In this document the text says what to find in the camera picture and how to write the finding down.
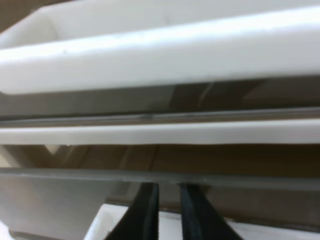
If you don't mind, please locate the smoky transparent drawer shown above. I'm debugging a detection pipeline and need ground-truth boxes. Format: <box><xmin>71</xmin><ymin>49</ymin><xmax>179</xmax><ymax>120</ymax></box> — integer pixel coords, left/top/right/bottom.
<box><xmin>0</xmin><ymin>75</ymin><xmax>320</xmax><ymax>128</ymax></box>
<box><xmin>0</xmin><ymin>144</ymin><xmax>320</xmax><ymax>240</ymax></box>

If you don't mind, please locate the smoky transparent bottom drawer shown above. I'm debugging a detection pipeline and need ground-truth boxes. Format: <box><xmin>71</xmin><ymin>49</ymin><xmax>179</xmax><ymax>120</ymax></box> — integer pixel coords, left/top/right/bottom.
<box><xmin>0</xmin><ymin>144</ymin><xmax>320</xmax><ymax>240</ymax></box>

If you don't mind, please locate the smoky transparent upper drawer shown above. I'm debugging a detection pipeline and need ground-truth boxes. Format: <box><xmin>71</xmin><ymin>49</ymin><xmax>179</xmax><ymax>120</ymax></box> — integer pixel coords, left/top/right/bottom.
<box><xmin>0</xmin><ymin>75</ymin><xmax>320</xmax><ymax>128</ymax></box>

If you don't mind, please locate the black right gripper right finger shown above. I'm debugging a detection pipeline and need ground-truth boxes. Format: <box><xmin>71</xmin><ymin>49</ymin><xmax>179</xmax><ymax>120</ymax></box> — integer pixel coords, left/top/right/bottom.
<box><xmin>180</xmin><ymin>183</ymin><xmax>241</xmax><ymax>240</ymax></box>

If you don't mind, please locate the white plastic drawer cabinet frame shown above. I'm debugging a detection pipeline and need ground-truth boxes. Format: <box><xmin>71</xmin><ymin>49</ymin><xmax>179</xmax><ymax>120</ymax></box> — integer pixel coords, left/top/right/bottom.
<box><xmin>0</xmin><ymin>0</ymin><xmax>320</xmax><ymax>145</ymax></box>

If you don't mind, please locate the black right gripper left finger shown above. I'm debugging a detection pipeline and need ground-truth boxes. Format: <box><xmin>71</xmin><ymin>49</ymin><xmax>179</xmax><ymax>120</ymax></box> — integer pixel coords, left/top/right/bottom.
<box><xmin>105</xmin><ymin>183</ymin><xmax>159</xmax><ymax>240</ymax></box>

